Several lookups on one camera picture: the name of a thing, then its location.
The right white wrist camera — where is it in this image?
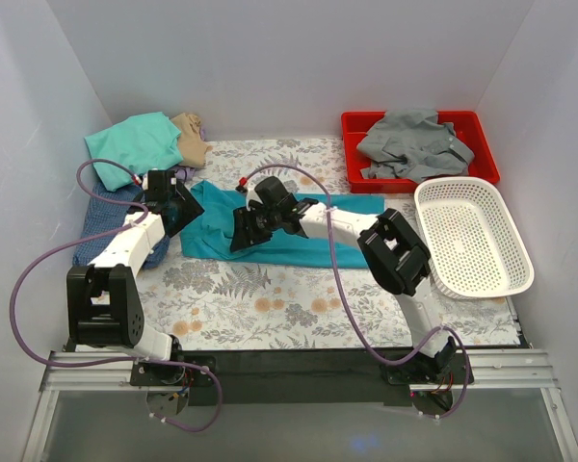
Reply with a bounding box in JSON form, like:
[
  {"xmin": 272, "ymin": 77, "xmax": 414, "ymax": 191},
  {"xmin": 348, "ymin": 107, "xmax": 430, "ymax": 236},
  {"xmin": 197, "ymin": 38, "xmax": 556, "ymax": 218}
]
[{"xmin": 246, "ymin": 186, "xmax": 264, "ymax": 210}]

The floral patterned table mat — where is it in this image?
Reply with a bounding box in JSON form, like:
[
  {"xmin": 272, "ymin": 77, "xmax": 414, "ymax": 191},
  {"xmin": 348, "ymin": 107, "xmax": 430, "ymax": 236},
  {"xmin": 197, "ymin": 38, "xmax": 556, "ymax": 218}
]
[{"xmin": 76, "ymin": 138, "xmax": 521, "ymax": 351}]

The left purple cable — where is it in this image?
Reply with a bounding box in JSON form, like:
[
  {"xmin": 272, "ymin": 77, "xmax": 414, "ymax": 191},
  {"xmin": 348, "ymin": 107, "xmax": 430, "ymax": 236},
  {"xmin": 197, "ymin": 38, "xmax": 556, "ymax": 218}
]
[{"xmin": 9, "ymin": 158, "xmax": 223, "ymax": 432}]

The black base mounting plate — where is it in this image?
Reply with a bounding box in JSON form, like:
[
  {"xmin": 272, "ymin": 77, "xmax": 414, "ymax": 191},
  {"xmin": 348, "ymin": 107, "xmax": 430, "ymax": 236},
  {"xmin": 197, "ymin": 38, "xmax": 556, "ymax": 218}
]
[{"xmin": 128, "ymin": 347, "xmax": 473, "ymax": 409}]

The lavender folded garment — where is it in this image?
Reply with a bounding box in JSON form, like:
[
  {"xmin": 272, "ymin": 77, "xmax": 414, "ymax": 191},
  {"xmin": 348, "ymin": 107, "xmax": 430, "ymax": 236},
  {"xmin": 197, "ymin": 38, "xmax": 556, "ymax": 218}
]
[{"xmin": 165, "ymin": 122, "xmax": 208, "ymax": 182}]

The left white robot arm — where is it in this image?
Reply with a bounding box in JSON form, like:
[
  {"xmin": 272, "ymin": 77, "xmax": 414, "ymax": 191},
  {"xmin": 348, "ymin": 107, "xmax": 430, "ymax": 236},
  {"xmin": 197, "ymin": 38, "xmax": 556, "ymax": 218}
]
[{"xmin": 66, "ymin": 170, "xmax": 203, "ymax": 385}]

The teal t shirt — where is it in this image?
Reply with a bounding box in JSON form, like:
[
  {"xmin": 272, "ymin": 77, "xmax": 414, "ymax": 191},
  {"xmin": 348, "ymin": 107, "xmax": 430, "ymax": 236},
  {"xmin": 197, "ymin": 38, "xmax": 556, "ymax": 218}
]
[{"xmin": 180, "ymin": 179, "xmax": 386, "ymax": 270}]

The beige folded garment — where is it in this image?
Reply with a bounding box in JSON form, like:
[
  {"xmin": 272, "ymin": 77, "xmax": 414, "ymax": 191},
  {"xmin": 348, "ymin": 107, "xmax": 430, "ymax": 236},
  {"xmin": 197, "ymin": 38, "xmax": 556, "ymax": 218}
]
[{"xmin": 171, "ymin": 113, "xmax": 212, "ymax": 168}]

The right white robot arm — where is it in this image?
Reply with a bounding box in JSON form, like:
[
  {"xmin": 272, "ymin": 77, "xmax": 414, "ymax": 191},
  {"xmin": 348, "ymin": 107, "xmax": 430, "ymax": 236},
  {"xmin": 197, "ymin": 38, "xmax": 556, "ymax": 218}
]
[{"xmin": 230, "ymin": 176, "xmax": 460, "ymax": 383}]

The white perforated plastic basket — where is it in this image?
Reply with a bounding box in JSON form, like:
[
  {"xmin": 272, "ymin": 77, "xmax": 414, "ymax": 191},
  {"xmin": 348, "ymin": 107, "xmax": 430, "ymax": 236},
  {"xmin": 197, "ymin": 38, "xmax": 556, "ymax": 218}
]
[{"xmin": 414, "ymin": 177, "xmax": 535, "ymax": 299}]

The aluminium frame rail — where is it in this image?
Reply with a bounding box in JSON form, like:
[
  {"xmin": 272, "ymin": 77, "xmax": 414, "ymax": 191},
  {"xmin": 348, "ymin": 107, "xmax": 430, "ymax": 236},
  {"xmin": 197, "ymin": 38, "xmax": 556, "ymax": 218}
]
[{"xmin": 22, "ymin": 348, "xmax": 578, "ymax": 461}]

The blue checkered folded shirt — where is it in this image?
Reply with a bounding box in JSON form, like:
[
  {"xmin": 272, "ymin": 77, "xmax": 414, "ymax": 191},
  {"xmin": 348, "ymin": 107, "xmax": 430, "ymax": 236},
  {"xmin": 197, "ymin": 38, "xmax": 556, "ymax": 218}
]
[{"xmin": 72, "ymin": 197, "xmax": 170, "ymax": 275}]

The mint green folded shirt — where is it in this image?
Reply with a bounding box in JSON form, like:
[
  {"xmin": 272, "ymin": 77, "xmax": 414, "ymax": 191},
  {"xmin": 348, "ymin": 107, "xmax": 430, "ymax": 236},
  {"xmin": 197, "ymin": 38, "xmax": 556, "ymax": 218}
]
[{"xmin": 84, "ymin": 112, "xmax": 182, "ymax": 175}]

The grey crumpled shirt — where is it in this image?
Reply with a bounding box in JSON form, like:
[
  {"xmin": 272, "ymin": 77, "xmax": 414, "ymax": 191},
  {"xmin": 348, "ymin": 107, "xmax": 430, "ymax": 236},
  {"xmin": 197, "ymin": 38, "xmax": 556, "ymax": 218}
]
[{"xmin": 357, "ymin": 110, "xmax": 475, "ymax": 184}]

